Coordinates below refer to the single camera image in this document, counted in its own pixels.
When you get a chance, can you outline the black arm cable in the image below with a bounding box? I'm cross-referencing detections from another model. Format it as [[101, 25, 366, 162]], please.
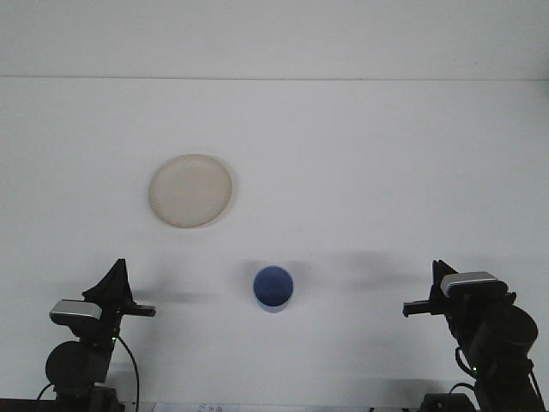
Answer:
[[116, 336, 142, 407], [447, 347, 542, 403]]

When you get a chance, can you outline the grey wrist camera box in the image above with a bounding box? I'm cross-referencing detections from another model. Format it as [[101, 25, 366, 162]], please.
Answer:
[[440, 270, 498, 298], [49, 300, 104, 325]]

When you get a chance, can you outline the pale round plate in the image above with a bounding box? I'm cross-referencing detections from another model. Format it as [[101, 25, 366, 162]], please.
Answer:
[[148, 153, 235, 230]]

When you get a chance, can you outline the pale blue cup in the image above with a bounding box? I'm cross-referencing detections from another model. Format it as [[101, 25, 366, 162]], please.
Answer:
[[251, 264, 295, 316]]

